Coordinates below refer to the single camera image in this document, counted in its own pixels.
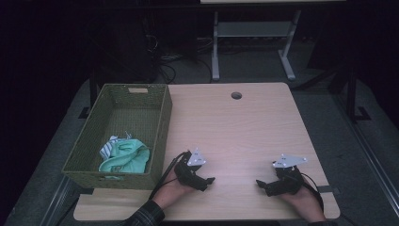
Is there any grey strap on table edge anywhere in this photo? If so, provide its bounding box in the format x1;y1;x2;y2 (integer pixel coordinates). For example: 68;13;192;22
315;185;342;194

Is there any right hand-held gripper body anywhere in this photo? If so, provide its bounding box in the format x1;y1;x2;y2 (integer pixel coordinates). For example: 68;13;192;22
272;153;309;195

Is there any metal floor rail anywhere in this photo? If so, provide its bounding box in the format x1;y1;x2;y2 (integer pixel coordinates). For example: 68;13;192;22
39;174;81;226
331;92;399;218

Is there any mint green striped baby garment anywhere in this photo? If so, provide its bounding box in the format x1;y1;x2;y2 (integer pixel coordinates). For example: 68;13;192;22
98;131;152;181

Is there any black stand leg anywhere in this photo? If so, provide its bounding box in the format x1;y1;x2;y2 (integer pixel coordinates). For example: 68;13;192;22
345;67;372;124

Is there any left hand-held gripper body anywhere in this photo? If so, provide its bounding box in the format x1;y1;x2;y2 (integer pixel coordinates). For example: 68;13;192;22
174;148;210;190

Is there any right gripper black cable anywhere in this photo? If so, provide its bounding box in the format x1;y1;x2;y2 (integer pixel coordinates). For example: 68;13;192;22
300;171;326;215

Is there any green woven basket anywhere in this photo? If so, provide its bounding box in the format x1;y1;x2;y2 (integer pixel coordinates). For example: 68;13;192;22
61;83;173;191

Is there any person's left hand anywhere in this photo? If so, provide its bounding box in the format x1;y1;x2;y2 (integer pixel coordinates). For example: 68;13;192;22
152;170;196;210

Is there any grey metal stand frame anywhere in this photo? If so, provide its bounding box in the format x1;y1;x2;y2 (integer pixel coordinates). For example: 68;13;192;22
211;9;303;82

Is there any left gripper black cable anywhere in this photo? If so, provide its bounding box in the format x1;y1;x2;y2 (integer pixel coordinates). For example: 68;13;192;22
149;151;192;201

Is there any tangle of black floor cables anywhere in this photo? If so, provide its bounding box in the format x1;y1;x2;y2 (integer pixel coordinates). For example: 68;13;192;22
142;32;215;85

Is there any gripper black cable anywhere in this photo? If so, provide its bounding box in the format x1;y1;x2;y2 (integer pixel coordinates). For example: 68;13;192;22
149;151;192;201
300;171;326;215

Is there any person's right hand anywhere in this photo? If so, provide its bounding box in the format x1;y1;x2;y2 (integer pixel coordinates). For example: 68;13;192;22
279;181;327;222

